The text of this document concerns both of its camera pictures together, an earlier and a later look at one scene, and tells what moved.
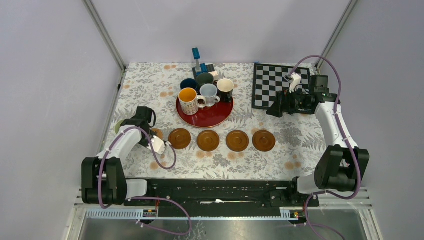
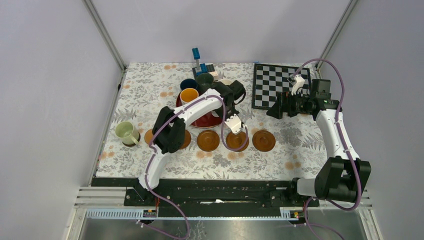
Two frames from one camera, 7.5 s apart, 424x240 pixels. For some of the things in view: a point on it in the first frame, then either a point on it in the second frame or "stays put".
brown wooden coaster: x=237 y=140 stays put
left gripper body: x=144 y=141 -> x=229 y=111
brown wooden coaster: x=208 y=140 stays put
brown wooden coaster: x=263 y=140 stays put
